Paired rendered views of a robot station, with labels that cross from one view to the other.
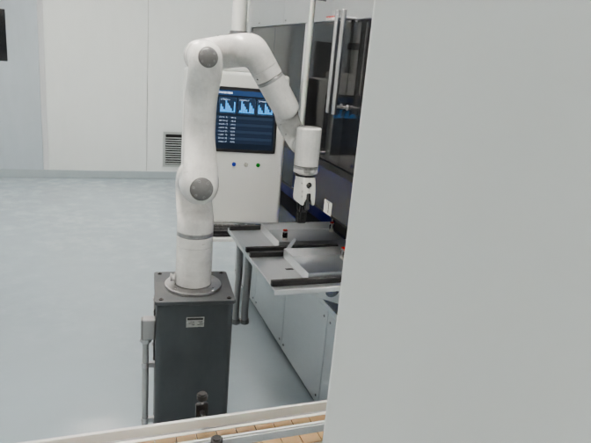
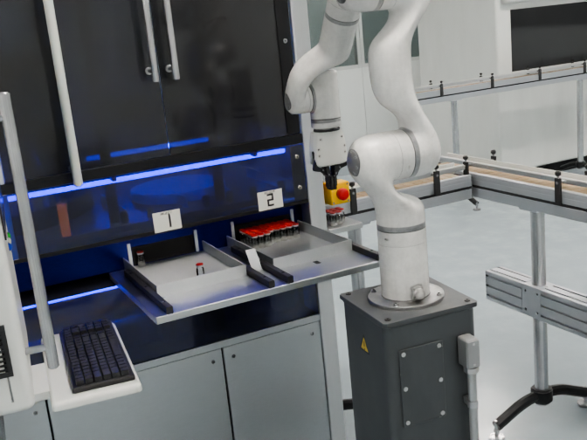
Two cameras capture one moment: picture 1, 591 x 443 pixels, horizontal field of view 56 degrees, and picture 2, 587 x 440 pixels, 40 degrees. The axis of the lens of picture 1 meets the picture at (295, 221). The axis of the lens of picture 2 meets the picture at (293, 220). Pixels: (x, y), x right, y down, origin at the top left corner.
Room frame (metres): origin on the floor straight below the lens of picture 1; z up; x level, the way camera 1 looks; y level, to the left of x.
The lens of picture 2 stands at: (2.16, 2.22, 1.57)
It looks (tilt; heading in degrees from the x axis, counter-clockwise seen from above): 14 degrees down; 266
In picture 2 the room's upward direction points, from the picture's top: 6 degrees counter-clockwise
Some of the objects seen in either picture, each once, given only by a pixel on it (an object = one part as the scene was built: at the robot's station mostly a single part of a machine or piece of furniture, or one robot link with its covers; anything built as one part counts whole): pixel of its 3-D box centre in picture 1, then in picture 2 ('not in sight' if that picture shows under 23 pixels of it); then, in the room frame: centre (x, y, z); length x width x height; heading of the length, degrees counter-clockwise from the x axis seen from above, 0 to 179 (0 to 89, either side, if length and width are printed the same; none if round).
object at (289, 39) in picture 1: (286, 83); not in sight; (3.05, 0.12, 1.50); 0.49 x 0.01 x 0.59; 21
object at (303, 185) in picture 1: (303, 187); (328, 145); (1.87, -0.02, 1.21); 0.10 x 0.08 x 0.11; 21
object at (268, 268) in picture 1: (303, 254); (246, 268); (2.14, -0.05, 0.87); 0.70 x 0.48 x 0.02; 21
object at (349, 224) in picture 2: not in sight; (335, 224); (1.82, -0.42, 0.87); 0.14 x 0.13 x 0.02; 111
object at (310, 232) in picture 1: (306, 234); (182, 266); (2.33, -0.05, 0.90); 0.34 x 0.26 x 0.04; 111
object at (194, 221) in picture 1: (194, 196); (386, 181); (1.79, 0.34, 1.16); 0.19 x 0.12 x 0.24; 19
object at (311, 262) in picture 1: (336, 262); (286, 243); (2.01, -0.17, 0.90); 0.34 x 0.26 x 0.04; 112
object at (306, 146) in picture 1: (307, 145); (321, 93); (1.88, -0.02, 1.35); 0.09 x 0.08 x 0.13; 19
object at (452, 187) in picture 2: not in sight; (386, 191); (1.60, -0.61, 0.92); 0.69 x 0.16 x 0.16; 21
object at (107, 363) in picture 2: (229, 229); (93, 351); (2.54, 0.31, 0.82); 0.40 x 0.14 x 0.02; 104
